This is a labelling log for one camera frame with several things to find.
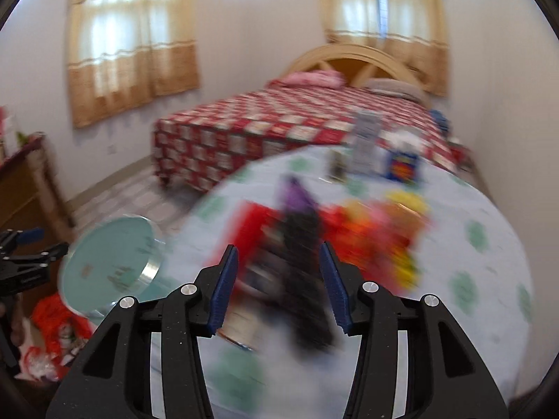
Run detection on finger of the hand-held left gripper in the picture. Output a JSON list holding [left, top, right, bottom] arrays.
[[11, 243, 70, 272], [0, 227, 45, 263]]

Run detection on cream wooden headboard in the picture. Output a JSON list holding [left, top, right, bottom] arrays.
[[279, 44, 431, 93]]

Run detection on orange yellow wrapper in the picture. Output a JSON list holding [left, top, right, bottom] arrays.
[[383, 210, 433, 289]]

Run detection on dark wrapper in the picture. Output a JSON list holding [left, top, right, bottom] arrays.
[[261, 208, 340, 352]]

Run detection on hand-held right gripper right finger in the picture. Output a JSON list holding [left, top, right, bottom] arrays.
[[319, 241, 509, 419]]

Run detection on wide beige curtain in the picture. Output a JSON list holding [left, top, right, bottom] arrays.
[[65, 0, 202, 130]]

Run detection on red white plastic bag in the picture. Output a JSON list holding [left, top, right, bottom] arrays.
[[16, 292, 95, 381]]

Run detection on cloud print tablecloth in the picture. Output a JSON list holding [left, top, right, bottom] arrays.
[[151, 144, 536, 419]]

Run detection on dark flat packet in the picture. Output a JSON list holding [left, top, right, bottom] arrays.
[[327, 150, 351, 183]]

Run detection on blue carton with white top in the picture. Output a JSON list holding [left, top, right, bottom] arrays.
[[383, 133, 423, 185]]

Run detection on pink pillow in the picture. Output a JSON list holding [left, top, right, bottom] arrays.
[[268, 70, 346, 91]]

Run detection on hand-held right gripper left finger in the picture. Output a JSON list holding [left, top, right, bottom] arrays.
[[46, 244, 240, 419]]

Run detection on bed with red patterned bedspread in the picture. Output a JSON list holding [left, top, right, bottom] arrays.
[[151, 81, 459, 193]]

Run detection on tall blue white milk carton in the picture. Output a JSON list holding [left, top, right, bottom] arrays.
[[348, 111, 382, 176]]

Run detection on yellow sponge piece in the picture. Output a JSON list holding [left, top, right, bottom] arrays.
[[385, 189, 427, 215]]

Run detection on grey striped pillow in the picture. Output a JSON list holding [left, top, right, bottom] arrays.
[[364, 78, 427, 102]]

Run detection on narrow beige curtain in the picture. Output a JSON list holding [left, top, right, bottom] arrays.
[[314, 0, 450, 97]]

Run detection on blue cloth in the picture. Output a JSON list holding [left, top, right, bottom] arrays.
[[429, 108, 449, 132]]

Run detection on teal round metal bin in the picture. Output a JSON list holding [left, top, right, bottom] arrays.
[[58, 214, 169, 316]]

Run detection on purple snack bag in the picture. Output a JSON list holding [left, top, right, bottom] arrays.
[[278, 175, 318, 220]]

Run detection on brown wooden cabinet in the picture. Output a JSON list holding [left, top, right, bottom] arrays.
[[0, 133, 76, 246]]

